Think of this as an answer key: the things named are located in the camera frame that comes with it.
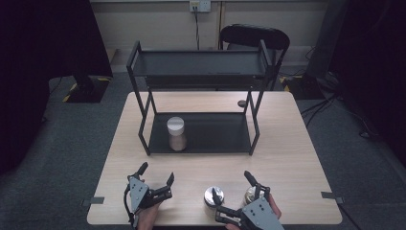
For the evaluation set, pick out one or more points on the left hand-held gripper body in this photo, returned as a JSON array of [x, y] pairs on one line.
[[139, 193]]

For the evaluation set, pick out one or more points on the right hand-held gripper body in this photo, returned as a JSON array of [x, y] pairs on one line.
[[260, 214]]

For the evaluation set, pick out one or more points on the glass jar with white lid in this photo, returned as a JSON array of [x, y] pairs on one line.
[[175, 126]]

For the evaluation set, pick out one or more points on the black metal two-tier rack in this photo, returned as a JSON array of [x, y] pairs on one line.
[[210, 134]]

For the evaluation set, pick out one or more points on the person's right hand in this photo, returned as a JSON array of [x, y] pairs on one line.
[[275, 207]]

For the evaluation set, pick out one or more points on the person's left hand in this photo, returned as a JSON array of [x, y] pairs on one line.
[[149, 218]]

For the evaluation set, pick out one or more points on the small dark round disc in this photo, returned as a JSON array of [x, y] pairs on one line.
[[242, 103]]

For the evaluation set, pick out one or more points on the black stand base yellow tape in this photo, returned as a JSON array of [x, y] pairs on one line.
[[91, 91], [303, 87]]

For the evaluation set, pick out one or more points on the black chair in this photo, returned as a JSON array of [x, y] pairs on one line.
[[255, 35]]

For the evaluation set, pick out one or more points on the black curtain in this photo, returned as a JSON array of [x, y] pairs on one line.
[[38, 64]]

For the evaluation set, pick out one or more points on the grey upright panel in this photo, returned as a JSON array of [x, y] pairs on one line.
[[327, 38]]

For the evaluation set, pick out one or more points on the dark curtain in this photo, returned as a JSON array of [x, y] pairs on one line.
[[376, 64]]

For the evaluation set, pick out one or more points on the grey table edge bracket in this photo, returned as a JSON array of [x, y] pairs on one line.
[[95, 200], [330, 195]]

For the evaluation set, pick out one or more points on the white wall socket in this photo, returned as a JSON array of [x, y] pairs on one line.
[[200, 5]]

